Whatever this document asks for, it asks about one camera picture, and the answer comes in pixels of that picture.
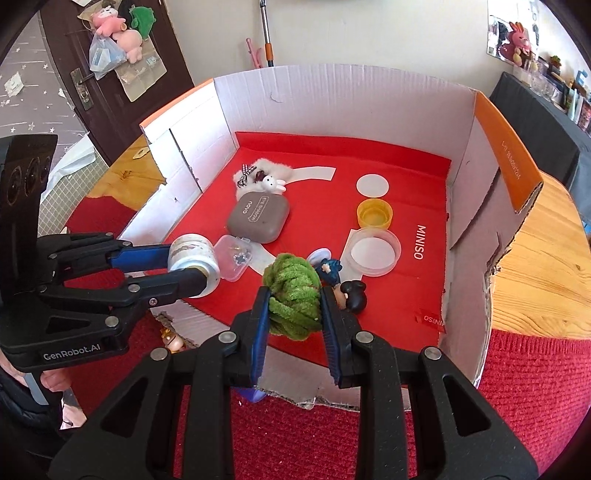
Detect beige paper pouch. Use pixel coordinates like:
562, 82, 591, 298
115, 46, 167, 102

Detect grey-brown eyeshadow case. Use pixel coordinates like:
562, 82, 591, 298
226, 194, 291, 244

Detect blue uniformed figurine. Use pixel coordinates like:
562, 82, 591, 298
308, 248, 368, 315

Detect orange cardboard box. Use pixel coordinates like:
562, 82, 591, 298
117, 64, 546, 412

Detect green yarn plush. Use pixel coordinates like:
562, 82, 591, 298
261, 252, 324, 342

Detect grid cutting mat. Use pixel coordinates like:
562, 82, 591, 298
39, 159, 109, 241

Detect red knitted mat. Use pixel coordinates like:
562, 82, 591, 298
65, 194, 591, 480

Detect white plastic sheet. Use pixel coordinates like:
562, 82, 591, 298
48, 134, 98, 178

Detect row of shelf knickknacks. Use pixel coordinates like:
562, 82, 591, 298
526, 51, 591, 134

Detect small clear plastic case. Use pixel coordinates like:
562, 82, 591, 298
213, 234, 254, 282

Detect dark table cloth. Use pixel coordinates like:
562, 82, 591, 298
489, 71, 591, 199

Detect metal mop pole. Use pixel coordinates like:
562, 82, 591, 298
259, 0, 275, 68

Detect pink rabbit toy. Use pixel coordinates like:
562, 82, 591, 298
501, 21, 536, 65

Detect pink plush toy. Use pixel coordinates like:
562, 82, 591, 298
113, 28, 145, 63
90, 4, 125, 38

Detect yellow plastic cap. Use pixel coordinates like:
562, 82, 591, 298
356, 198, 394, 230

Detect green plush toy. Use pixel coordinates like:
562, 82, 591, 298
128, 6, 155, 33

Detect white round jar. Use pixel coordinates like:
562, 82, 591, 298
167, 234, 219, 298

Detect clear round lid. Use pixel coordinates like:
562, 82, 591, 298
345, 229, 402, 278

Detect pink plastic handle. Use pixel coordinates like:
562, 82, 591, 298
246, 39, 265, 70

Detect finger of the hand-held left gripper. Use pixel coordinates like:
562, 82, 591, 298
37, 267, 208, 324
39, 232, 172, 284

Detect metal door handle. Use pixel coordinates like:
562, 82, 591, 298
69, 68, 98, 110

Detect yellow-haired small figurine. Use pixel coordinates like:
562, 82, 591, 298
159, 328, 185, 354

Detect person's left hand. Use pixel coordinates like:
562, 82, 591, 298
41, 369, 88, 428

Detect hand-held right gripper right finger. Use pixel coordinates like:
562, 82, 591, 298
320, 286, 541, 480

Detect dark brown door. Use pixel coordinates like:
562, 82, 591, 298
39, 0, 195, 167

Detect white fluffy plush keychain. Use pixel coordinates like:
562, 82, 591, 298
232, 158, 296, 200

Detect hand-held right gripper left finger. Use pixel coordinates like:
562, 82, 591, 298
46, 286, 273, 480

